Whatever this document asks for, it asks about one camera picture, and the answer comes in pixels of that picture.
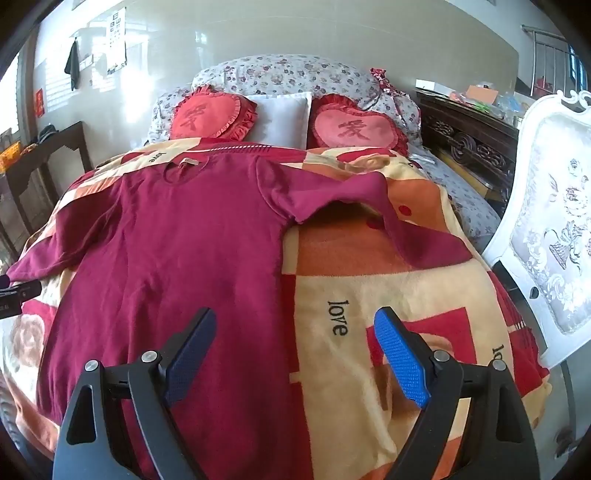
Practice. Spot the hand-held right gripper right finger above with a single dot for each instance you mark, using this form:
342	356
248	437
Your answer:
399	364

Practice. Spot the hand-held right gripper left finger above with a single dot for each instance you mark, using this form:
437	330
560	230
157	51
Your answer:
191	355

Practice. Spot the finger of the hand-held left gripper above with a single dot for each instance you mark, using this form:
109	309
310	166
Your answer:
23	290
9	309

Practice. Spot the maroon sweater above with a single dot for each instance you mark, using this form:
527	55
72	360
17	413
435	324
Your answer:
184	240

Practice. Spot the printed orange red blanket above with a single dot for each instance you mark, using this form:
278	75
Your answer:
369	277

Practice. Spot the dark wooden table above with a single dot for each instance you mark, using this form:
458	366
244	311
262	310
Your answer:
41	157

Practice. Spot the yellow bag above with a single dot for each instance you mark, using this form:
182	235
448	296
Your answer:
10	156

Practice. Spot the floral bed sheet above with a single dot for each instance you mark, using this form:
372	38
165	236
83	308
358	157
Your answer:
461	194

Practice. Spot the white ornate chair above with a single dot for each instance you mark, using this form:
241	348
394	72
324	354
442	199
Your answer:
563	207

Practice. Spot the dark hanging garment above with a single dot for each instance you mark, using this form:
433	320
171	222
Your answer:
72	64

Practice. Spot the carved dark wooden cabinet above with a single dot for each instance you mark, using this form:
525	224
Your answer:
471	134

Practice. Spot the white pillow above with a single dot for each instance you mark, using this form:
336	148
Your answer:
281	120

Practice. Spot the orange paper box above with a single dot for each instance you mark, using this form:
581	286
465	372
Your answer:
482	94

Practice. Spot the floral quilt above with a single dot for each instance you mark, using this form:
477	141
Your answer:
286	74

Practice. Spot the metal stair railing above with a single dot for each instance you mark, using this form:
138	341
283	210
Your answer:
549	60

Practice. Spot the red wall sticker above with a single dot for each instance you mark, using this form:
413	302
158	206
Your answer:
39	101

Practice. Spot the wall eye chart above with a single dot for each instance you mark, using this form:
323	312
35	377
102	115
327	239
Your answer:
116	41

